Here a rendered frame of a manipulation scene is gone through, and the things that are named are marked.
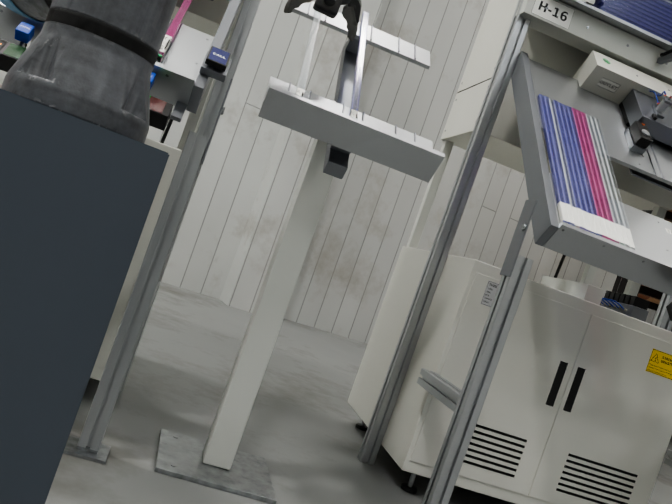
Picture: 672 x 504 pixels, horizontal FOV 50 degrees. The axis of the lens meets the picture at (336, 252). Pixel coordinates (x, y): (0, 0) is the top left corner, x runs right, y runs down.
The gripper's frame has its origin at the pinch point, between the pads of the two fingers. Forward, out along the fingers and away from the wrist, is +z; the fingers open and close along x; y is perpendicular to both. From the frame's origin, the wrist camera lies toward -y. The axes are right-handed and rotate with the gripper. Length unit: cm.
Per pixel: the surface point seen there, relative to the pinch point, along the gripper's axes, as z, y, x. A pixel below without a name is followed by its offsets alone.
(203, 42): 7.1, -8.6, 20.6
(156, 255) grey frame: 22, -50, 15
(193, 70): 4.6, -18.9, 20.2
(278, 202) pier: 267, 144, -37
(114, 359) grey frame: 32, -69, 16
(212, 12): 40, 36, 24
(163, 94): 6.5, -25.6, 23.7
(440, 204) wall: 286, 206, -154
